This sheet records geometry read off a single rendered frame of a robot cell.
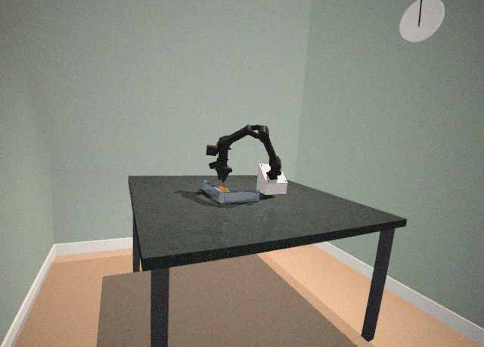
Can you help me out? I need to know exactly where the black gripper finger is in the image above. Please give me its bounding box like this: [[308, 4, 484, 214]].
[[215, 169, 222, 181], [220, 172, 230, 182]]

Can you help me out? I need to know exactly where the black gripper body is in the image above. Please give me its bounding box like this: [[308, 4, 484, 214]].
[[216, 156, 232, 172]]

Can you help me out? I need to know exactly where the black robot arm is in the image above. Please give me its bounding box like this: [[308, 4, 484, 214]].
[[206, 125, 281, 180]]

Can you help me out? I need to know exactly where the clear l-shaped low wall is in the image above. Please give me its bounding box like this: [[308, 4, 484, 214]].
[[203, 181, 259, 203]]

